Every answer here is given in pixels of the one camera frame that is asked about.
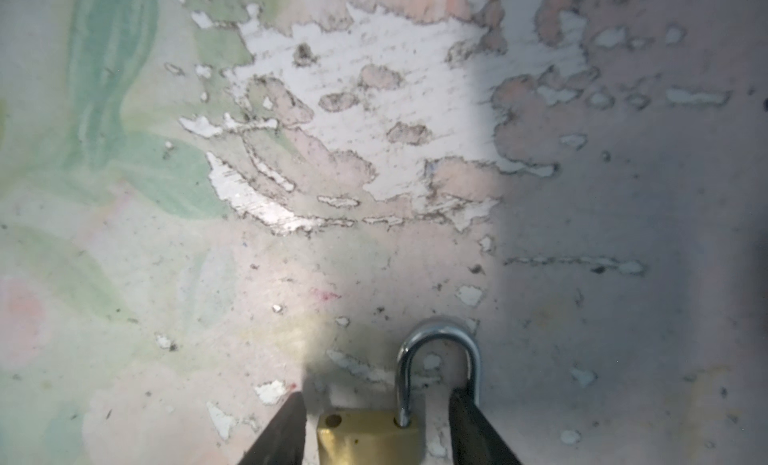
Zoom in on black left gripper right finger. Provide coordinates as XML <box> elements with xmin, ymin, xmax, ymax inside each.
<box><xmin>448</xmin><ymin>388</ymin><xmax>522</xmax><ymax>465</ymax></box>

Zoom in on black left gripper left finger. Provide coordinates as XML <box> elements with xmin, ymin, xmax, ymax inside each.
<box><xmin>238</xmin><ymin>392</ymin><xmax>307</xmax><ymax>465</ymax></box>

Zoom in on brass padlock with key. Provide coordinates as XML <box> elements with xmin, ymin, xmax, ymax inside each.
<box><xmin>316</xmin><ymin>317</ymin><xmax>482</xmax><ymax>465</ymax></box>

